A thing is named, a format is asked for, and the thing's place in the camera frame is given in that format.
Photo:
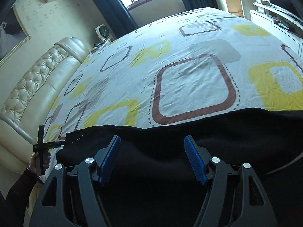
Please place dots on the white dressing table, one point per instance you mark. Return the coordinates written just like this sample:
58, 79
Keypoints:
240, 8

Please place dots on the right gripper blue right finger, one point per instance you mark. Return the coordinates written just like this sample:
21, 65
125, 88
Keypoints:
198, 158

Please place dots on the patterned white bed sheet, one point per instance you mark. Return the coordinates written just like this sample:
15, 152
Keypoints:
185, 67

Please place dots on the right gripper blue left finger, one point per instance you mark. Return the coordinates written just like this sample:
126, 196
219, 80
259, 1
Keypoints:
108, 159

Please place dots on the black studded pants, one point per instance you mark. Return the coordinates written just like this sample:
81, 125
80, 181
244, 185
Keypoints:
153, 184

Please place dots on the framed wall picture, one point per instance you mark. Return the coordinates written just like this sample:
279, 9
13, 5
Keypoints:
13, 34

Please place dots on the cream tufted leather headboard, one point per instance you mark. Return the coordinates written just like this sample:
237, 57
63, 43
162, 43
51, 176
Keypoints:
31, 99

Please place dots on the white desk fan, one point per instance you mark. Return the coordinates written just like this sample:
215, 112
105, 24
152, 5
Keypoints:
103, 32

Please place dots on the dark blue left curtain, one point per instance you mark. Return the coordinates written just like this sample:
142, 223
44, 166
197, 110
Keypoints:
117, 16

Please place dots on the person's left hand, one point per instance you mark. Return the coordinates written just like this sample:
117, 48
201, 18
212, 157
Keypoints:
32, 166

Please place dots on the white tv stand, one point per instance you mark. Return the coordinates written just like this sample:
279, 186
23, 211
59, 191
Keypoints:
282, 24

